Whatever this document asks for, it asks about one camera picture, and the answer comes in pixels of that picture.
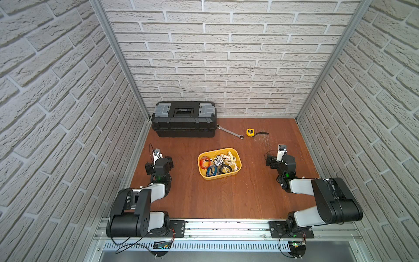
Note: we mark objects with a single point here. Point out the grey white band watch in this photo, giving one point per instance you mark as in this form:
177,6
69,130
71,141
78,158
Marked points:
219,161

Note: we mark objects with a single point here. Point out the red orange glasses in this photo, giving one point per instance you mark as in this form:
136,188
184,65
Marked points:
205,162

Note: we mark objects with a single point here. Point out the beige strap watch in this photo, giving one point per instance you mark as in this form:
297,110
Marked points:
229,158

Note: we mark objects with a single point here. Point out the yellow plastic storage box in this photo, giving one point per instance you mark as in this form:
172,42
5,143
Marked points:
213,154

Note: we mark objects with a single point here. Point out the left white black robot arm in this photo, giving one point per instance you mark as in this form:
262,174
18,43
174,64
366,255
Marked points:
131,215

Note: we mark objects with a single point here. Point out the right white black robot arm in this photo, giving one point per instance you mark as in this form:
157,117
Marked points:
334,202

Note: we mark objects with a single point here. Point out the silver combination wrench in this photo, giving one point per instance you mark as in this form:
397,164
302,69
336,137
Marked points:
230,132

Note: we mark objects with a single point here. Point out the black grey toolbox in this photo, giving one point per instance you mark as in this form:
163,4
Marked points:
185,119

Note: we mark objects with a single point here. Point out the yellow tape measure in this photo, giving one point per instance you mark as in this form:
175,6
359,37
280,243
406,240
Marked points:
250,132

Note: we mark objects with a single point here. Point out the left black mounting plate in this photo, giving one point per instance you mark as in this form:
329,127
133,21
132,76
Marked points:
175,228

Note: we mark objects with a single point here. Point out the black mounting plate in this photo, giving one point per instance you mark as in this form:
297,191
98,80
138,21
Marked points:
288,229
175,228

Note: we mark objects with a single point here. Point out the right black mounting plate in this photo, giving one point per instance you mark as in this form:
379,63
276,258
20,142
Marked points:
288,229

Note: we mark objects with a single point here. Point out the left controller board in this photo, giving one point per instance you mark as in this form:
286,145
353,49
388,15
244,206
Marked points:
161,248

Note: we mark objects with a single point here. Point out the controller board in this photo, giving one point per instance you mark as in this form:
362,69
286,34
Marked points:
161,248
297,249

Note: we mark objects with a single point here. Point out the right controller board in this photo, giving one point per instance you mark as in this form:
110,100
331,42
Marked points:
297,249

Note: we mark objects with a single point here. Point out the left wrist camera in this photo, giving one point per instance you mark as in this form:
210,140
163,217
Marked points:
156,154

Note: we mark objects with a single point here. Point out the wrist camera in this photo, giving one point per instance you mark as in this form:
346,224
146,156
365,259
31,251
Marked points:
156,154
282,151

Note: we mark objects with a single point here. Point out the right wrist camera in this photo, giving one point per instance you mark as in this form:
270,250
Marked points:
282,151

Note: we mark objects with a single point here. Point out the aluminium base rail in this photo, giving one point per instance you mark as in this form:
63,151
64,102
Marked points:
258,229

